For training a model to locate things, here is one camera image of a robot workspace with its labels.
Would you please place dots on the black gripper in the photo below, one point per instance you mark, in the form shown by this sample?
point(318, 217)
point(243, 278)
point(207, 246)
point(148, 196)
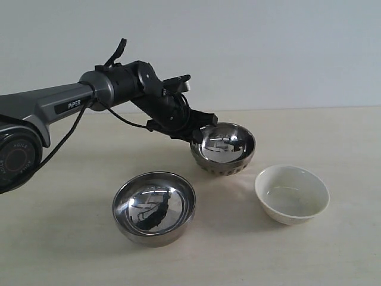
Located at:
point(171, 115)

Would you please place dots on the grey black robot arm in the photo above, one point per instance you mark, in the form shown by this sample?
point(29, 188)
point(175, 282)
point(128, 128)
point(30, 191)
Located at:
point(27, 116)

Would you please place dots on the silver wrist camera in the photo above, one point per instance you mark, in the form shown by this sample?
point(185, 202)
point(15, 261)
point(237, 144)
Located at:
point(178, 84)

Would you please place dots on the patterned stainless steel bowl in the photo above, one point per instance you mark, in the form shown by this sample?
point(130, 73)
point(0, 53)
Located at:
point(225, 149)

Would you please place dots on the cream ceramic bowl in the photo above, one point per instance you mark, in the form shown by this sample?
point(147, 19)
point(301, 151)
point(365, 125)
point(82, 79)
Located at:
point(291, 195)

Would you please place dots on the plain stainless steel bowl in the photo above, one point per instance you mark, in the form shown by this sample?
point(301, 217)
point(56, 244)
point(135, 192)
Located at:
point(154, 209)

